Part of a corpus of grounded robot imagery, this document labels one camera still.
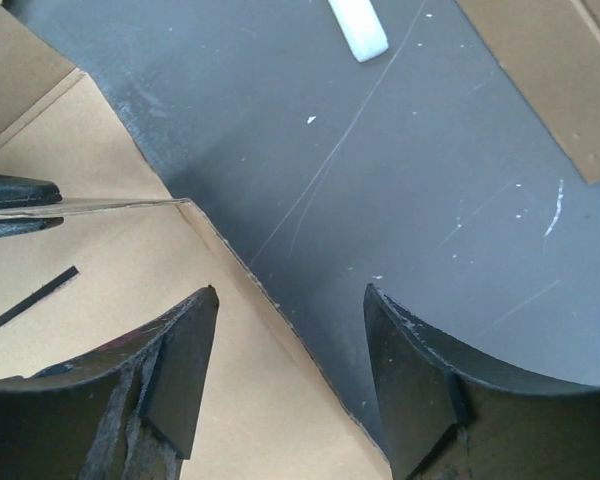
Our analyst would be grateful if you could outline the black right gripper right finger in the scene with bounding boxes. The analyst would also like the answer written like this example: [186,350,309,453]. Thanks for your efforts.
[363,285,600,479]

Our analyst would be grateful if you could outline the yellow glue stick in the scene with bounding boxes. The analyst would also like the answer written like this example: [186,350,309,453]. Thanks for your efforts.
[328,0,389,63]

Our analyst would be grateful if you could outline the brown cardboard box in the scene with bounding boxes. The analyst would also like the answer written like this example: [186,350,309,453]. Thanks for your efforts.
[0,5,390,479]

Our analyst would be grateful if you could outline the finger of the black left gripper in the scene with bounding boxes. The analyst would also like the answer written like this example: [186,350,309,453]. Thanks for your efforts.
[0,174,62,210]
[0,217,64,238]

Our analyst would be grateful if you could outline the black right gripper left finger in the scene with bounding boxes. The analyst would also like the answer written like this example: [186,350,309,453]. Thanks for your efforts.
[0,286,219,479]

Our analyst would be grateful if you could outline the lower folded cardboard box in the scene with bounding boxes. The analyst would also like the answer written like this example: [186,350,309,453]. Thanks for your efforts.
[459,0,600,184]

